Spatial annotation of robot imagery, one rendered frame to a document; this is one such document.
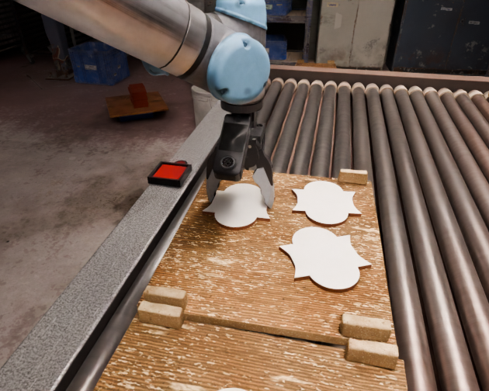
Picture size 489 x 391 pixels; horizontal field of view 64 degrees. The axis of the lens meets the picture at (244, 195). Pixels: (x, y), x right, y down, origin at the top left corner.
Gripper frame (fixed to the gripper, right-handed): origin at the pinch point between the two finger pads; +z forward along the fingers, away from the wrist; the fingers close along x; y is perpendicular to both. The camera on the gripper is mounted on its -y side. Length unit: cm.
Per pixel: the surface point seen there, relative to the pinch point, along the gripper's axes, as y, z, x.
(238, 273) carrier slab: -17.5, 0.7, -3.4
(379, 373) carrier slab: -30.6, 0.8, -23.0
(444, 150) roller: 37, 2, -45
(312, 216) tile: -1.8, -0.3, -13.8
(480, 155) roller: 36, 2, -54
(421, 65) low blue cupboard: 447, 80, -129
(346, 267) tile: -13.9, -0.2, -19.5
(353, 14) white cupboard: 438, 25, -42
